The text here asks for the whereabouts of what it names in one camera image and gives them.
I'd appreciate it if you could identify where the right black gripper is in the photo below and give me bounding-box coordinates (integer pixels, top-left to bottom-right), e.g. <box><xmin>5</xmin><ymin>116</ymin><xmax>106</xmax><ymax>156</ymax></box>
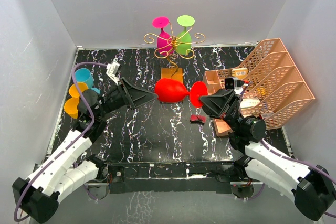
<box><xmin>197</xmin><ymin>89</ymin><xmax>244</xmax><ymax>133</ymax></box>

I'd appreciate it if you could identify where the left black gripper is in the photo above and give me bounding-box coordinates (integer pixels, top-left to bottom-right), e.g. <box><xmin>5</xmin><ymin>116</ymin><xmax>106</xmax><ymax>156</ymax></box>
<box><xmin>96</xmin><ymin>77</ymin><xmax>159</xmax><ymax>118</ymax></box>

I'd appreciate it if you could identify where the red wine glass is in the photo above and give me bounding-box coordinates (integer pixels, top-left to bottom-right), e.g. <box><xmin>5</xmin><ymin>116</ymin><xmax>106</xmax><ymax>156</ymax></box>
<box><xmin>154</xmin><ymin>78</ymin><xmax>208</xmax><ymax>108</ymax></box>

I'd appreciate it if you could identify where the blue wine glass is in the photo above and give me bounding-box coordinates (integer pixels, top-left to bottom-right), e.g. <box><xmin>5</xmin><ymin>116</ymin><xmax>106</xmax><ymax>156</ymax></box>
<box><xmin>75</xmin><ymin>68</ymin><xmax>100</xmax><ymax>94</ymax></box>

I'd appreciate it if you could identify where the pink wine glass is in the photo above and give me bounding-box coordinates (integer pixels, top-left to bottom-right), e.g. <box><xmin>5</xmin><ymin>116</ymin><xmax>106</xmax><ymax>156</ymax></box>
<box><xmin>152</xmin><ymin>16</ymin><xmax>173</xmax><ymax>58</ymax></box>

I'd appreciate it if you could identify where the yellow-base amber wine glass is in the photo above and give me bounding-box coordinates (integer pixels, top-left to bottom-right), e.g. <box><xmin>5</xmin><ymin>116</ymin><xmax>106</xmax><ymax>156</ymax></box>
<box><xmin>69</xmin><ymin>82</ymin><xmax>89</xmax><ymax>98</ymax></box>

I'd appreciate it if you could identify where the yellow-base orange wine glass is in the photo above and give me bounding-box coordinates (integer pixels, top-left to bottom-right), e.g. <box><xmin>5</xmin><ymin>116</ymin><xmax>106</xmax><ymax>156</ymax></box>
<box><xmin>64</xmin><ymin>98</ymin><xmax>79</xmax><ymax>119</ymax></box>

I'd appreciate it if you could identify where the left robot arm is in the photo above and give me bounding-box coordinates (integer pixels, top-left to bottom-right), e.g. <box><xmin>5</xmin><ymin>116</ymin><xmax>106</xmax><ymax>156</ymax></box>
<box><xmin>12</xmin><ymin>78</ymin><xmax>158</xmax><ymax>223</ymax></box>

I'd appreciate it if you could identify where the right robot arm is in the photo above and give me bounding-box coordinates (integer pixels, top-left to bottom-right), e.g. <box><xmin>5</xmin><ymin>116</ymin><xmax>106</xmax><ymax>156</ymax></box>
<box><xmin>198</xmin><ymin>89</ymin><xmax>335</xmax><ymax>221</ymax></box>

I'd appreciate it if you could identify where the pink file rack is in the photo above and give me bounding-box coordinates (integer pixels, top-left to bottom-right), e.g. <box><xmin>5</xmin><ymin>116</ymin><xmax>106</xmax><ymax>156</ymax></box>
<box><xmin>230</xmin><ymin>38</ymin><xmax>316</xmax><ymax>130</ymax></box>

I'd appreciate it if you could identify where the green wine glass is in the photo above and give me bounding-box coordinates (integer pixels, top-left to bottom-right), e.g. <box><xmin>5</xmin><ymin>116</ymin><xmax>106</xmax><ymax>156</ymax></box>
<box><xmin>176</xmin><ymin>15</ymin><xmax>195</xmax><ymax>55</ymax></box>

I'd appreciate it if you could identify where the red bow hair clip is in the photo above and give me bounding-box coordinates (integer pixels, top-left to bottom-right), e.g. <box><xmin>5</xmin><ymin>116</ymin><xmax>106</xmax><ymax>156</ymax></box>
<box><xmin>190</xmin><ymin>114</ymin><xmax>206</xmax><ymax>124</ymax></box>

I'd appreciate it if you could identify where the pink desk organizer tray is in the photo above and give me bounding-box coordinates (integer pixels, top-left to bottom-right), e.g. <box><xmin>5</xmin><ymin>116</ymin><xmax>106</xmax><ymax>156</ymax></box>
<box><xmin>203</xmin><ymin>68</ymin><xmax>233</xmax><ymax>136</ymax></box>

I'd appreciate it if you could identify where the white staples box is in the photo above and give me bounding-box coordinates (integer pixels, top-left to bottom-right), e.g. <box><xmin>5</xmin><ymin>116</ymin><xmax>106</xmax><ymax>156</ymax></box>
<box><xmin>240</xmin><ymin>98</ymin><xmax>274</xmax><ymax>120</ymax></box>

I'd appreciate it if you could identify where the orange card box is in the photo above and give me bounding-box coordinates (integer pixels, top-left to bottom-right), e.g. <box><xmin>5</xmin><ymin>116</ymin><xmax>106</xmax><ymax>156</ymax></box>
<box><xmin>232</xmin><ymin>68</ymin><xmax>248</xmax><ymax>80</ymax></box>

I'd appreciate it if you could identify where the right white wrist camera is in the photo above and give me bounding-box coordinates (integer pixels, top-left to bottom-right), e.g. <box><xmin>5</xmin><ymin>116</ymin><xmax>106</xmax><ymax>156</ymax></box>
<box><xmin>224</xmin><ymin>77</ymin><xmax>249</xmax><ymax>90</ymax></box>

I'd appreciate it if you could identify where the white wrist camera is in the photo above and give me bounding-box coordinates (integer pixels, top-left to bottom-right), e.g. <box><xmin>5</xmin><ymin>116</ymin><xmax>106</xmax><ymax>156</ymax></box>
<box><xmin>224</xmin><ymin>77</ymin><xmax>249</xmax><ymax>90</ymax></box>
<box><xmin>106</xmin><ymin>62</ymin><xmax>120</xmax><ymax>84</ymax></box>

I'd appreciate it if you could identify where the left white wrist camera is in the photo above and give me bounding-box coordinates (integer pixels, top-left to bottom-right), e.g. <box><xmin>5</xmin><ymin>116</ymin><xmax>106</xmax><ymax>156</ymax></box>
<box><xmin>106</xmin><ymin>62</ymin><xmax>120</xmax><ymax>84</ymax></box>

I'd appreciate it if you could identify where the gold wire wine glass rack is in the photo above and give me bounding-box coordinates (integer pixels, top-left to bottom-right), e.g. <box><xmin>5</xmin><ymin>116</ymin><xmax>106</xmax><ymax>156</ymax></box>
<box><xmin>143</xmin><ymin>22</ymin><xmax>195</xmax><ymax>84</ymax></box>

